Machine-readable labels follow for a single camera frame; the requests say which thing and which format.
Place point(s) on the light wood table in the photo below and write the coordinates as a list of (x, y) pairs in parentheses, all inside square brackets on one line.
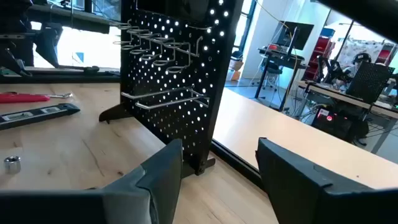
[(280, 133)]

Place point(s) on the red shelving unit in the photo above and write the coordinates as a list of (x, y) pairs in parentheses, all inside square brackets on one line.
[(321, 53)]

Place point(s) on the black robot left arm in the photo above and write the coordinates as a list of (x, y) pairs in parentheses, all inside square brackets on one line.
[(15, 46)]

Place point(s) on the black torpedo level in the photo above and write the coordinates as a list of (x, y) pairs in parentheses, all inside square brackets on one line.
[(37, 114)]

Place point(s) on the blue storage box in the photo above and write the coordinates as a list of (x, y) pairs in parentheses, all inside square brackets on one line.
[(327, 32)]

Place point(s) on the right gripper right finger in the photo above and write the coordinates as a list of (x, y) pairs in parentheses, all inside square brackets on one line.
[(295, 193)]

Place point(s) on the computer tower red light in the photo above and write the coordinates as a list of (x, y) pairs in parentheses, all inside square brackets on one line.
[(335, 121)]

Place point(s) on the black metal pegboard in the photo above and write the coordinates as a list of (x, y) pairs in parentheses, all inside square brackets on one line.
[(222, 77)]

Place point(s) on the long wooden desk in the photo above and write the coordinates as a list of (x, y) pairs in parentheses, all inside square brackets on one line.
[(342, 96)]

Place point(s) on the black computer monitor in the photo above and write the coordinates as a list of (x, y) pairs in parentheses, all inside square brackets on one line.
[(295, 34)]

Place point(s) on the person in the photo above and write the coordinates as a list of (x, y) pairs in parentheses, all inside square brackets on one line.
[(360, 60)]

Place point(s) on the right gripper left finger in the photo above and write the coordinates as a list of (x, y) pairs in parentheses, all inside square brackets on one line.
[(155, 186)]

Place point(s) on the brown cardboard box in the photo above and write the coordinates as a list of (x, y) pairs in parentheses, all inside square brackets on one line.
[(236, 67)]

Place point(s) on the black desk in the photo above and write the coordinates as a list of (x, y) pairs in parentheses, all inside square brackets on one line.
[(280, 57)]

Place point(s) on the chrome socket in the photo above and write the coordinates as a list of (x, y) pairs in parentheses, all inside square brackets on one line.
[(12, 165)]

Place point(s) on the black mesh chair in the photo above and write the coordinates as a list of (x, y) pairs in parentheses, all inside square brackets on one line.
[(368, 81)]

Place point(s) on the chrome double prong hook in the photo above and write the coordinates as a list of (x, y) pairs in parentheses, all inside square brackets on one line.
[(171, 102)]

